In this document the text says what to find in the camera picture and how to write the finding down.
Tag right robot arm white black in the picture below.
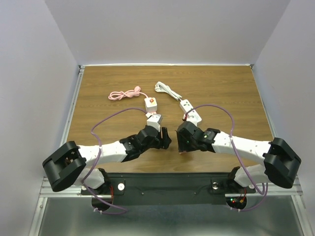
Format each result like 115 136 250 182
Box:
177 121 301 192

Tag white power strip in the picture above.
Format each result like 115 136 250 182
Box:
180 99 202 126

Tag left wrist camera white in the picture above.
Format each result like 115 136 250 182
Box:
147 114 162 132

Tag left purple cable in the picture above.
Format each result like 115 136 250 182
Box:
81 107 148 214

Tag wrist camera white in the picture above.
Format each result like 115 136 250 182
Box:
147 114 162 132
183 114 198 124

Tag aluminium frame rail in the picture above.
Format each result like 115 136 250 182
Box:
39 176 87 198

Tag white cube socket adapter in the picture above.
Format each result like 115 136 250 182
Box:
144 97 158 113

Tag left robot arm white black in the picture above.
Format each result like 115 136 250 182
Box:
42 125 171 194

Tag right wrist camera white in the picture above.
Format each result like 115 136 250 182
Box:
183 114 198 124

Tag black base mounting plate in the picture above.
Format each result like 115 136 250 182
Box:
96 172 255 206

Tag pink power strip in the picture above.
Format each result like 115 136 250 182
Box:
146 112 156 118

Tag pink power cord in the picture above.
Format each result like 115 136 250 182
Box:
108 86 150 101

